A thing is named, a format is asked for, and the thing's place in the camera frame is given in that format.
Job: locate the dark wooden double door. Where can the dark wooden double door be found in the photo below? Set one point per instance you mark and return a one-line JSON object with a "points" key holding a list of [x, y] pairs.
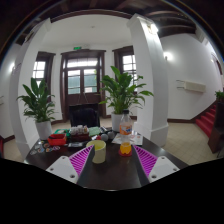
{"points": [[83, 80]]}

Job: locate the grey ball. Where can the grey ball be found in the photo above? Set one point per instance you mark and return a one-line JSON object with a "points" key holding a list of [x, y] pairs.
{"points": [[104, 137], [111, 135]]}

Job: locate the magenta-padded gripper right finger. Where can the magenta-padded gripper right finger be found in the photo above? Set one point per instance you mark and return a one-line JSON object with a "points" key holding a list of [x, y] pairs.
{"points": [[146, 160]]}

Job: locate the white wall radiator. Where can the white wall radiator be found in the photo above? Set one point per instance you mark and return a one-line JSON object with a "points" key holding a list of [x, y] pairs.
{"points": [[193, 86]]}

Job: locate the red carpeted staircase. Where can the red carpeted staircase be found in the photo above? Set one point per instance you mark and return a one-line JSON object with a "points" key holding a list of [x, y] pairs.
{"points": [[206, 121]]}

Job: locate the green flat box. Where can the green flat box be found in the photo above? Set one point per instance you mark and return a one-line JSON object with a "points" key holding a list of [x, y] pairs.
{"points": [[61, 131]]}

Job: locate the potted plant in white pot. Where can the potted plant in white pot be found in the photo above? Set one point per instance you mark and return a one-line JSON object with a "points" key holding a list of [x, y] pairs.
{"points": [[38, 103], [123, 91]]}

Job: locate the small red round object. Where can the small red round object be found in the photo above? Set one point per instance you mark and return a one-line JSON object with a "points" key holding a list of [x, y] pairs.
{"points": [[98, 137]]}

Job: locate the red plastic box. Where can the red plastic box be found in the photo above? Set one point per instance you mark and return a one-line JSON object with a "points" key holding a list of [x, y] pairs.
{"points": [[56, 140]]}

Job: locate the green notepad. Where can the green notepad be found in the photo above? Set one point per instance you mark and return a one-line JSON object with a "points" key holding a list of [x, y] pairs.
{"points": [[94, 131]]}

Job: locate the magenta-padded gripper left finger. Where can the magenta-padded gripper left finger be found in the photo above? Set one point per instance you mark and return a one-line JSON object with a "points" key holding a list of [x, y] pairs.
{"points": [[81, 160]]}

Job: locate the green exit sign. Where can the green exit sign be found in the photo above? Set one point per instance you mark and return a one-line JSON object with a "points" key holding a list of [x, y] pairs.
{"points": [[77, 48]]}

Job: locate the small black box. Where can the small black box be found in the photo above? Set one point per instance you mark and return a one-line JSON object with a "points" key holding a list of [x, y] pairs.
{"points": [[75, 144]]}

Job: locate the brown tray of white cups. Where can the brown tray of white cups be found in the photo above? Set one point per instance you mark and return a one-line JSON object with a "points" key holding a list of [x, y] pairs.
{"points": [[79, 133]]}

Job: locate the glowing wall lamp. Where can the glowing wall lamp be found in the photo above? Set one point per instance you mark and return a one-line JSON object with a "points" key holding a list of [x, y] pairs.
{"points": [[167, 56], [12, 67]]}

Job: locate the black chair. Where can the black chair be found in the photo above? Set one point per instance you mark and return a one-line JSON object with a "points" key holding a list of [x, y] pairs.
{"points": [[84, 115]]}

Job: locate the flat round red coaster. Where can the flat round red coaster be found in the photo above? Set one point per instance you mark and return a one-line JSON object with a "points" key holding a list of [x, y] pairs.
{"points": [[120, 154]]}

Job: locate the dark framed window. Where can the dark framed window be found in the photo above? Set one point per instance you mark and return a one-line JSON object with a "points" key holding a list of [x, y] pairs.
{"points": [[128, 60], [40, 68]]}

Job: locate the orange soda plastic bottle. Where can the orange soda plastic bottle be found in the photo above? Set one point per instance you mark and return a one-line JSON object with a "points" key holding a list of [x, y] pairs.
{"points": [[125, 130]]}

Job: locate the printed paper sheet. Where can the printed paper sheet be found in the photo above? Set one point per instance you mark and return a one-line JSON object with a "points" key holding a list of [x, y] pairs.
{"points": [[136, 139]]}

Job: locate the round colourful badge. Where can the round colourful badge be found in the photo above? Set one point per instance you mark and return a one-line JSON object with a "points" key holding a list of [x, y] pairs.
{"points": [[33, 152], [40, 150], [56, 147], [46, 145]]}

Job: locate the pale yellow cup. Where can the pale yellow cup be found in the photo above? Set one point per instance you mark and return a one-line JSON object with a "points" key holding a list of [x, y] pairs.
{"points": [[98, 153]]}

